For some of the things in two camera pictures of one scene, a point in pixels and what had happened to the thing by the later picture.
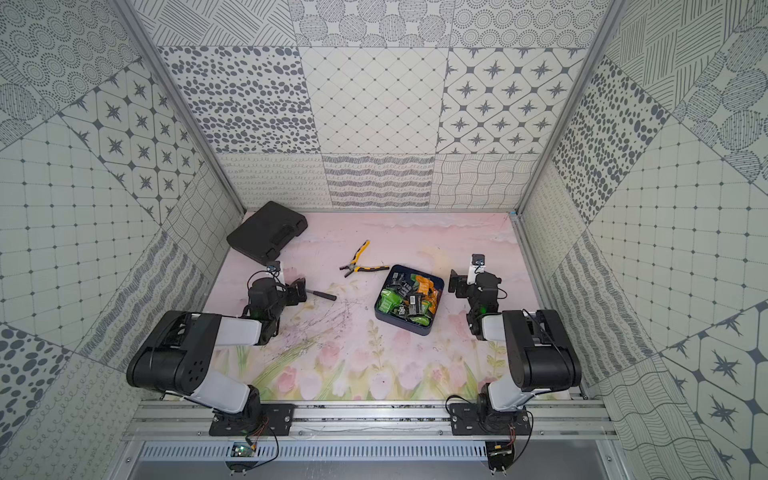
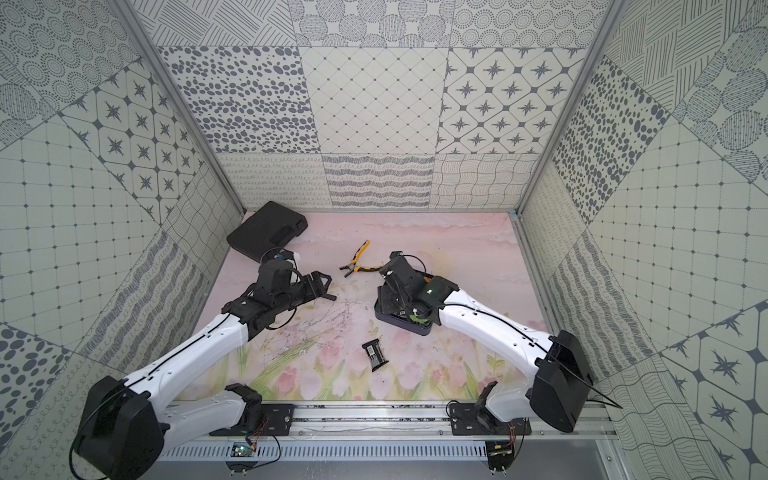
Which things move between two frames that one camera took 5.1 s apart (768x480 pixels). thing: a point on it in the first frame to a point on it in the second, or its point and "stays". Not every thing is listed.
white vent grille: [319, 452] stays
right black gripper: [462, 284] to [387, 299]
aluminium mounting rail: [369, 421] stays
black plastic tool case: [263, 234] stays
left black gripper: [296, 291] to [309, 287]
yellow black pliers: [354, 268] stays
